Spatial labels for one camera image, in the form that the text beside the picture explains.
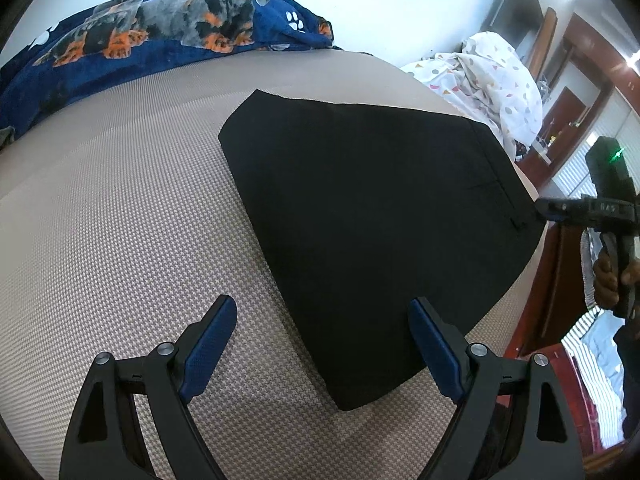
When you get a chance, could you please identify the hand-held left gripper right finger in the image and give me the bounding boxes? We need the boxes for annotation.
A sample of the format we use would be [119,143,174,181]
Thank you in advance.
[407,296,586,480]

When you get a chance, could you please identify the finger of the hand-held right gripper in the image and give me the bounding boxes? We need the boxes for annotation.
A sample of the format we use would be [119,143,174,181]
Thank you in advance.
[535,197,584,224]

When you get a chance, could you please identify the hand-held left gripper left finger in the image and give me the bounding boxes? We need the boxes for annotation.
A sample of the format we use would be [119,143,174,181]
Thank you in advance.
[59,295,238,480]

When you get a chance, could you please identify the black pants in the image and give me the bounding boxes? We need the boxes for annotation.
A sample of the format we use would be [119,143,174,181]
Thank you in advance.
[218,89,546,412]

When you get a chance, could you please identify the person's right forearm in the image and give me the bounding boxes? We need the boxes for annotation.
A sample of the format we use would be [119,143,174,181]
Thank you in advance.
[614,310,640,441]

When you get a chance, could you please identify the person's right hand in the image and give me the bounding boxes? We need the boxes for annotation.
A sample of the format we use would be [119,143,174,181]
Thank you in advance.
[592,247,640,312]

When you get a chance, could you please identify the white window blinds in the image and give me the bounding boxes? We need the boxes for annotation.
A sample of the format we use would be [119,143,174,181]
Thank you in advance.
[551,90,640,202]

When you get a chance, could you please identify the brown wooden wardrobe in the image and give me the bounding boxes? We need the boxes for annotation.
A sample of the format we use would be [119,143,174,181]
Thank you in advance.
[525,7,640,161]

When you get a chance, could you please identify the white dotted duvet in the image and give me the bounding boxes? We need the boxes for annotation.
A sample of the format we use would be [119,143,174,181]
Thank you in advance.
[400,31,545,161]

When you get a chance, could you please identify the striped blue white cloth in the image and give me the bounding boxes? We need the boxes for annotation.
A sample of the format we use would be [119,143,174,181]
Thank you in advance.
[561,309,632,447]

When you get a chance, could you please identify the beige bed mattress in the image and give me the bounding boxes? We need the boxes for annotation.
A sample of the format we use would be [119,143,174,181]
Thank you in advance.
[0,47,546,480]

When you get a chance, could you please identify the blue dog print blanket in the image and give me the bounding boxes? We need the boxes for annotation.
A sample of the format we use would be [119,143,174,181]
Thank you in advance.
[0,0,335,141]

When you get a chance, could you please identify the red brown wooden bed frame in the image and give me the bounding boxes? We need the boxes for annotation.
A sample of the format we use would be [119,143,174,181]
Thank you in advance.
[502,220,628,463]

